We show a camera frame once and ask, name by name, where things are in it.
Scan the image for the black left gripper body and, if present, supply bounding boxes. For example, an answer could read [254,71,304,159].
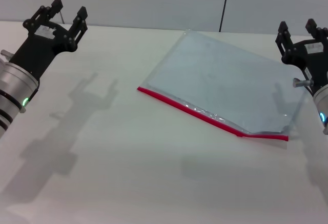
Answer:
[9,20,78,86]

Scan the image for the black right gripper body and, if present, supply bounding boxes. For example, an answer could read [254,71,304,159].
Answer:
[291,37,328,97]

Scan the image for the clear document bag red zipper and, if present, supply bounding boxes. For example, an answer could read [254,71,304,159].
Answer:
[137,29,308,142]

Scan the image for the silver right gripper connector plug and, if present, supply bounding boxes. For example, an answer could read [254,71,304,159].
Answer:
[293,78,314,88]

